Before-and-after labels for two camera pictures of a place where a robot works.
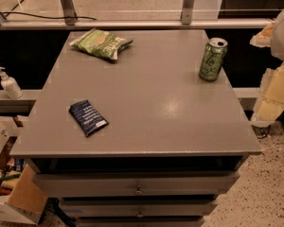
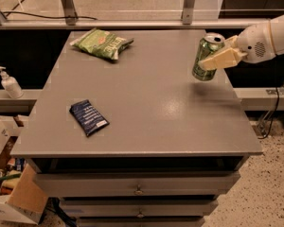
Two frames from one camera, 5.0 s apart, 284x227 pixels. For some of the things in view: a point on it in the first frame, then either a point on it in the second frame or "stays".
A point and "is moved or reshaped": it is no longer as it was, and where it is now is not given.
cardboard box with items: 16,193 stays
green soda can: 212,59 is moved or reshaped
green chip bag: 100,43 stays
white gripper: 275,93 -> 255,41
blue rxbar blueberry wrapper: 87,117 stays
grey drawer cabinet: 173,147 stays
